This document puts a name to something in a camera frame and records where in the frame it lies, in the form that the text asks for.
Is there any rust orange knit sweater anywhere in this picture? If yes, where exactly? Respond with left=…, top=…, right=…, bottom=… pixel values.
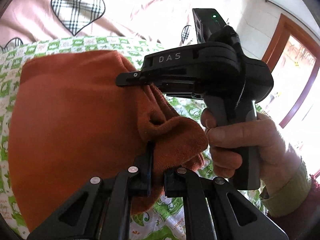
left=8, top=50, right=208, bottom=231

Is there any person's right forearm sleeve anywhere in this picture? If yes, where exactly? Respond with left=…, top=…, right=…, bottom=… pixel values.
left=260, top=162, right=319, bottom=239

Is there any wooden window frame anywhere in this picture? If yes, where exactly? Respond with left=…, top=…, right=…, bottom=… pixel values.
left=260, top=14, right=319, bottom=128

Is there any pink heart patterned duvet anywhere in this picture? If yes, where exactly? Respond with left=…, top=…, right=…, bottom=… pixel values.
left=1, top=0, right=256, bottom=50

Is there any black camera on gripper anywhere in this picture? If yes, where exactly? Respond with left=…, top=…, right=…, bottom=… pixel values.
left=192, top=8, right=227, bottom=44

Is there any person's right hand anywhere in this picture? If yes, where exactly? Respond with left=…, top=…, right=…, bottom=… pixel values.
left=201, top=109, right=302, bottom=196

